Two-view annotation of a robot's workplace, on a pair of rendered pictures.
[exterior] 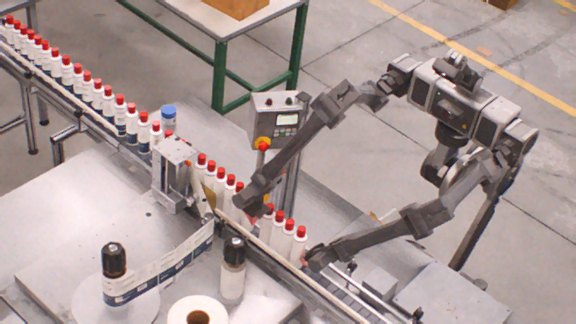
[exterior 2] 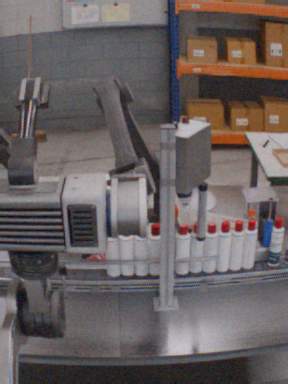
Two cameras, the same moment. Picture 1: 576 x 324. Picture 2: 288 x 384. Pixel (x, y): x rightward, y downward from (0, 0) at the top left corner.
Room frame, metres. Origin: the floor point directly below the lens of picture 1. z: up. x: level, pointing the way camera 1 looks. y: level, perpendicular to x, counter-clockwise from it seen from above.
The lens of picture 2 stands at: (3.53, -1.15, 2.08)
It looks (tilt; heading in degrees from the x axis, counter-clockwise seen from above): 24 degrees down; 142
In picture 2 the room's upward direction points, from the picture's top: 1 degrees counter-clockwise
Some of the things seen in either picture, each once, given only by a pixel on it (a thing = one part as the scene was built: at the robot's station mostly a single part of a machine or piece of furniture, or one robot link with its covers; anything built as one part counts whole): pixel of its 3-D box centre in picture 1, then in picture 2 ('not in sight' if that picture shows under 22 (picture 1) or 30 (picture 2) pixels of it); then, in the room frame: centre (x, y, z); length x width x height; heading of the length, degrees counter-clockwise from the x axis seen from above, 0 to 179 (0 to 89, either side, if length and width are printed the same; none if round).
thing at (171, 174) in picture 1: (175, 173); (258, 225); (2.25, 0.42, 1.01); 0.14 x 0.13 x 0.26; 54
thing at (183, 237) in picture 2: (249, 210); (182, 249); (2.15, 0.11, 0.98); 0.05 x 0.05 x 0.20
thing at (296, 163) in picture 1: (292, 167); (167, 224); (2.22, -0.03, 1.16); 0.04 x 0.04 x 0.67; 54
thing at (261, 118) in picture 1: (274, 121); (186, 154); (2.21, 0.06, 1.38); 0.17 x 0.10 x 0.19; 109
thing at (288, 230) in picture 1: (287, 240); (126, 250); (2.02, -0.05, 0.98); 0.05 x 0.05 x 0.20
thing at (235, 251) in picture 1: (233, 268); not in sight; (1.81, 0.12, 1.03); 0.09 x 0.09 x 0.30
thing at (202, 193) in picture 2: (261, 153); (202, 212); (2.26, 0.09, 1.18); 0.04 x 0.04 x 0.21
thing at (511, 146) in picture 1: (503, 153); not in sight; (2.14, -0.74, 1.45); 0.09 x 0.08 x 0.12; 52
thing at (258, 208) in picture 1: (255, 201); (161, 207); (2.05, 0.08, 1.13); 0.10 x 0.07 x 0.07; 53
